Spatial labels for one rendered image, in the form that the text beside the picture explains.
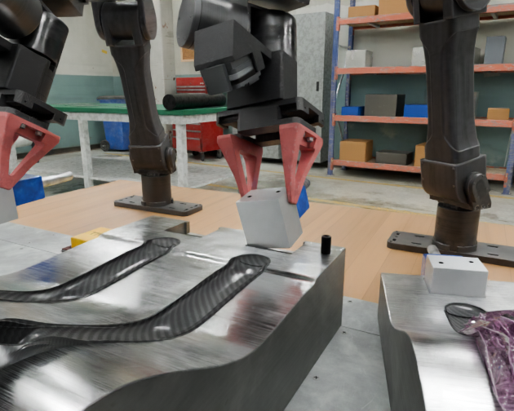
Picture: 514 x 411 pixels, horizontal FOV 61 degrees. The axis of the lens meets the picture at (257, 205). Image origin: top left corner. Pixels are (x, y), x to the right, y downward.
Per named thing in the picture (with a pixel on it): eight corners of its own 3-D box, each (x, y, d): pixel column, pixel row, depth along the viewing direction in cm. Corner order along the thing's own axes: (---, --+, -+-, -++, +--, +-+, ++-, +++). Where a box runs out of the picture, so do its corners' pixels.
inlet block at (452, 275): (409, 267, 56) (413, 227, 55) (450, 270, 55) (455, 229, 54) (427, 317, 44) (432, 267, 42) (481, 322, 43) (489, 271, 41)
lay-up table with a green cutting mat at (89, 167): (88, 174, 563) (80, 92, 537) (251, 195, 453) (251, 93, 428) (3, 192, 467) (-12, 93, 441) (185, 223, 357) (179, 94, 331)
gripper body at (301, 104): (300, 114, 42) (300, 41, 43) (214, 129, 47) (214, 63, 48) (325, 131, 47) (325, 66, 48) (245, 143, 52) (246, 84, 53)
